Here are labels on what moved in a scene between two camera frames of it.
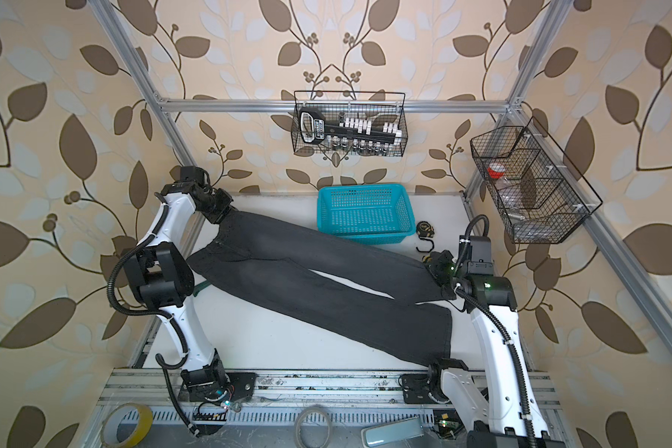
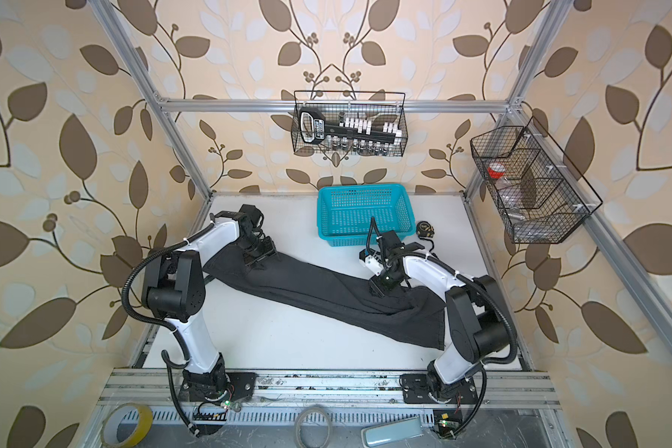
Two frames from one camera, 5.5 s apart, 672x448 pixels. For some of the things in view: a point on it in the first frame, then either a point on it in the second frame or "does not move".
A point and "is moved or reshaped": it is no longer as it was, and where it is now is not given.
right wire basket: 539,194 does not move
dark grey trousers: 274,265 is moved or reshaped
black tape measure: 424,229 does not move
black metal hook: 424,239 does not move
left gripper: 224,204 → 271,250
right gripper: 434,266 → 379,287
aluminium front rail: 133,388 does not move
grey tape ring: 299,417 does not move
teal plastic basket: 372,215 does not move
